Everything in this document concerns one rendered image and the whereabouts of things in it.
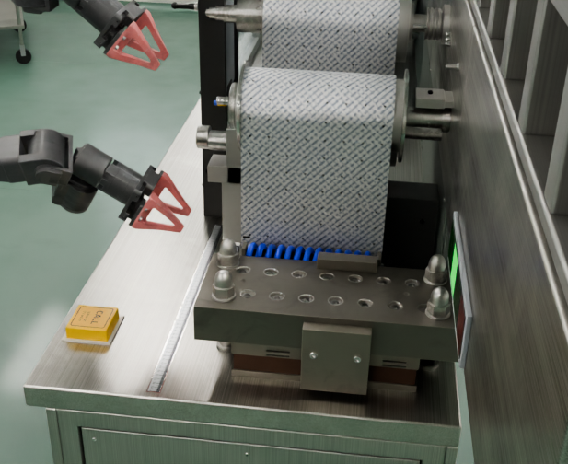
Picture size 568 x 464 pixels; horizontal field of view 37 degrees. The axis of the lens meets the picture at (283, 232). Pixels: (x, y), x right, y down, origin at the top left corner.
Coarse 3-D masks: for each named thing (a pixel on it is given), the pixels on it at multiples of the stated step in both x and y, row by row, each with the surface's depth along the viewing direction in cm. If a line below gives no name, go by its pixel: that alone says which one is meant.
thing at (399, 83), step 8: (400, 80) 132; (400, 88) 130; (400, 96) 129; (400, 104) 129; (400, 112) 129; (400, 120) 129; (400, 128) 129; (392, 136) 130; (400, 136) 130; (392, 144) 131
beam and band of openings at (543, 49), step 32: (480, 0) 112; (512, 0) 84; (544, 0) 68; (512, 32) 84; (544, 32) 69; (512, 64) 85; (544, 64) 70; (512, 96) 82; (544, 96) 71; (512, 128) 77; (544, 128) 72; (544, 160) 68; (544, 192) 62; (544, 224) 60
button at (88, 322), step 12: (84, 312) 142; (96, 312) 142; (108, 312) 142; (72, 324) 138; (84, 324) 139; (96, 324) 139; (108, 324) 139; (72, 336) 138; (84, 336) 138; (96, 336) 138; (108, 336) 138
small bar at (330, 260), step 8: (320, 256) 135; (328, 256) 135; (336, 256) 135; (344, 256) 135; (352, 256) 135; (360, 256) 135; (368, 256) 135; (376, 256) 135; (320, 264) 135; (328, 264) 135; (336, 264) 134; (344, 264) 134; (352, 264) 134; (360, 264) 134; (368, 264) 134; (376, 264) 134; (368, 272) 134; (376, 272) 134
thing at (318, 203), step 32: (256, 160) 134; (288, 160) 133; (320, 160) 133; (352, 160) 132; (256, 192) 137; (288, 192) 136; (320, 192) 135; (352, 192) 135; (384, 192) 134; (256, 224) 140; (288, 224) 139; (320, 224) 138; (352, 224) 137; (384, 224) 137
